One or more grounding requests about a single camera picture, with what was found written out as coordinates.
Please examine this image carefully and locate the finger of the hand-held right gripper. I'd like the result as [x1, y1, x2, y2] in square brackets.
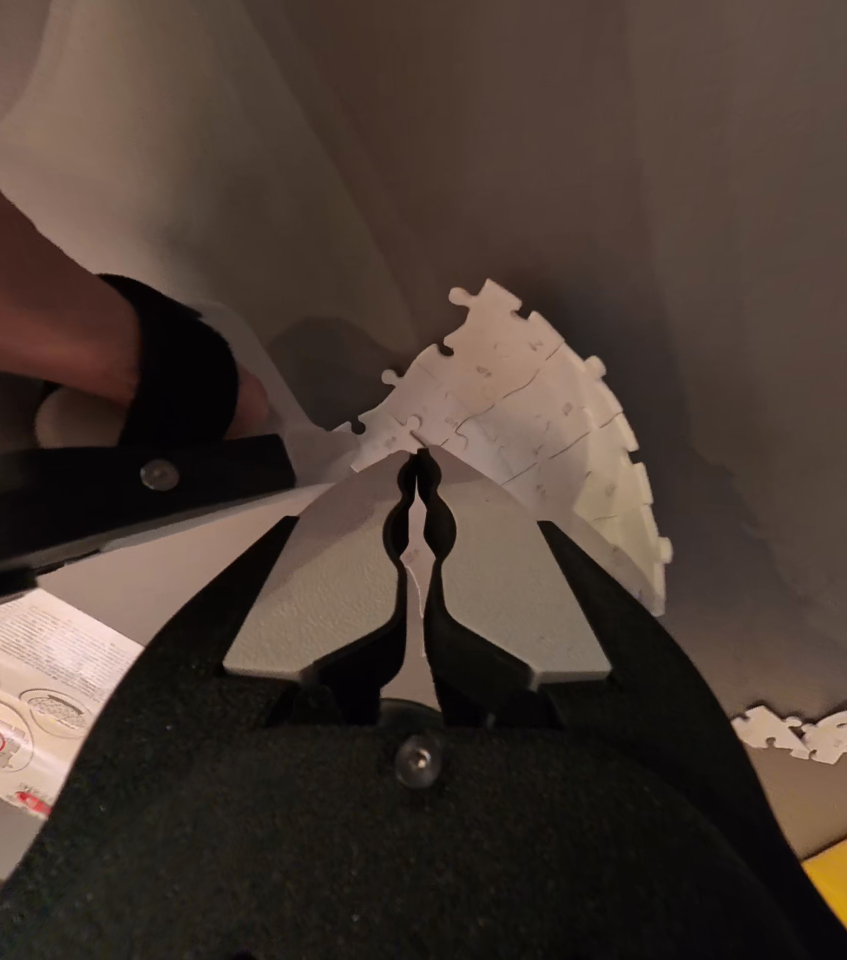
[34, 473, 342, 639]

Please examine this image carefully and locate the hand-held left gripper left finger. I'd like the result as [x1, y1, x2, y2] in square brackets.
[223, 450, 417, 688]

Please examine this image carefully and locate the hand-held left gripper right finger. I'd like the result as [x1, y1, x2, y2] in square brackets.
[421, 450, 615, 688]

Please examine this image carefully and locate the assembled white puzzle section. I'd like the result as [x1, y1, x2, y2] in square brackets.
[326, 278, 675, 709]

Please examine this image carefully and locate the scattered loose puzzle pieces group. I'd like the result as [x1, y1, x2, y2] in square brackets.
[731, 705, 847, 768]

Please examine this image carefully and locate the person's right hand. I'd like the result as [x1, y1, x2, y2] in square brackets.
[0, 128, 147, 448]

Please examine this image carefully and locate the white instruction leaflet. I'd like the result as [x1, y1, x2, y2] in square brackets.
[0, 590, 147, 823]

